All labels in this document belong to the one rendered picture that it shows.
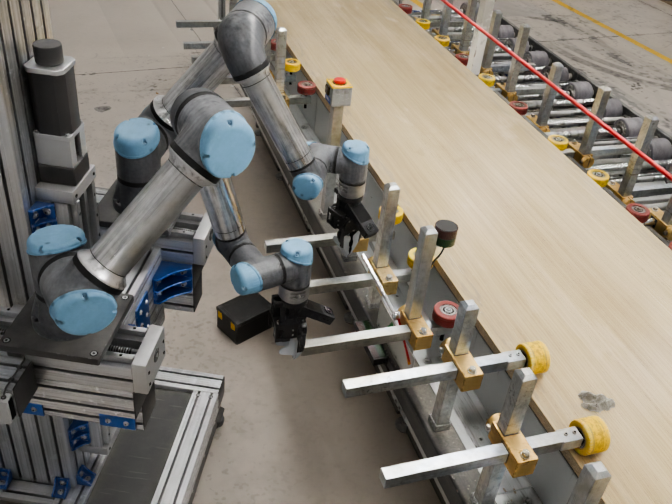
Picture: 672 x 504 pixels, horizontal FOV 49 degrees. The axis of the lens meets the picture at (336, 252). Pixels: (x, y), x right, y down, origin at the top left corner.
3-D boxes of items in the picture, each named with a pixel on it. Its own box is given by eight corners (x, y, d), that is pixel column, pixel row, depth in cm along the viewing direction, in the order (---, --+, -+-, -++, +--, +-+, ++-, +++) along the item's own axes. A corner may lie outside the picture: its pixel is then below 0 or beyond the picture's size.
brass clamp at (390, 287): (379, 296, 218) (381, 283, 215) (363, 269, 228) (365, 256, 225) (398, 293, 219) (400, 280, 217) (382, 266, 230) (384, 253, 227)
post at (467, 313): (431, 446, 196) (466, 308, 168) (426, 435, 198) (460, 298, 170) (443, 443, 197) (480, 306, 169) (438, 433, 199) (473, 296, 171)
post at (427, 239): (399, 369, 212) (426, 232, 184) (394, 360, 215) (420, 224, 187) (410, 367, 213) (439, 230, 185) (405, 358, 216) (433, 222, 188)
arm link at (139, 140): (108, 179, 195) (103, 133, 187) (128, 155, 205) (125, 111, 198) (152, 186, 194) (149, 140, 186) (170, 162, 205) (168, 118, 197)
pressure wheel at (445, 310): (434, 351, 203) (441, 319, 196) (422, 332, 209) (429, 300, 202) (460, 347, 205) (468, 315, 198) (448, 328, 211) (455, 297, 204)
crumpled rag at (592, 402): (578, 409, 175) (581, 402, 174) (576, 389, 181) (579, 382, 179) (616, 417, 174) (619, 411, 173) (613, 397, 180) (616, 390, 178)
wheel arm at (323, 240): (266, 255, 232) (266, 244, 230) (263, 249, 235) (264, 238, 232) (394, 241, 245) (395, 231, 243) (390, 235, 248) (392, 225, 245)
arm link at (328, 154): (293, 153, 195) (334, 160, 194) (302, 134, 204) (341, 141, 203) (292, 179, 199) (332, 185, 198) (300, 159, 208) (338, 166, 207)
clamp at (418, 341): (413, 351, 198) (416, 337, 195) (395, 318, 208) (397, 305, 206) (432, 348, 200) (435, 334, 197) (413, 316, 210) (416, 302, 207)
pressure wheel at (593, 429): (589, 425, 159) (566, 415, 166) (590, 461, 160) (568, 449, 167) (612, 420, 161) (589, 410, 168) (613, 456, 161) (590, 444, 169)
